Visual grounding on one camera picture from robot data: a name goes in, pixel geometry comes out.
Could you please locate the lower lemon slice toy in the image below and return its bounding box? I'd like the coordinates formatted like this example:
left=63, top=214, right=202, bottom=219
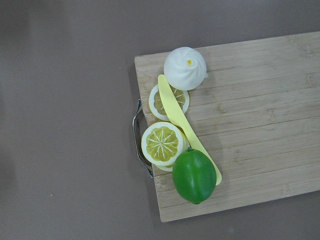
left=141, top=121, right=189, bottom=167

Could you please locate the wooden cutting board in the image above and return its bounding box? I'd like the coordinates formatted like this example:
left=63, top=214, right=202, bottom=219
left=132, top=31, right=320, bottom=217

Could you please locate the bottom lemon slice toy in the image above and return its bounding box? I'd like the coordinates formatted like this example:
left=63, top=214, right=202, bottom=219
left=156, top=132, right=190, bottom=172

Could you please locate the upper lemon slice toy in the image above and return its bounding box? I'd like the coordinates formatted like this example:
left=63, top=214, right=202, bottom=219
left=148, top=84, right=190, bottom=121

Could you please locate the lemon slice toy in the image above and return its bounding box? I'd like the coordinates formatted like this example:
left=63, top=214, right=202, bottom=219
left=148, top=84, right=190, bottom=121
left=156, top=132, right=190, bottom=172
left=141, top=121, right=189, bottom=167

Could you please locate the green lime toy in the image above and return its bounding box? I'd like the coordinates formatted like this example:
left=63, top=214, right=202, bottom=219
left=172, top=147, right=217, bottom=205

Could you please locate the white steamed bun toy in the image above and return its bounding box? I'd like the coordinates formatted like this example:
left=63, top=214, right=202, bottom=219
left=163, top=47, right=208, bottom=91

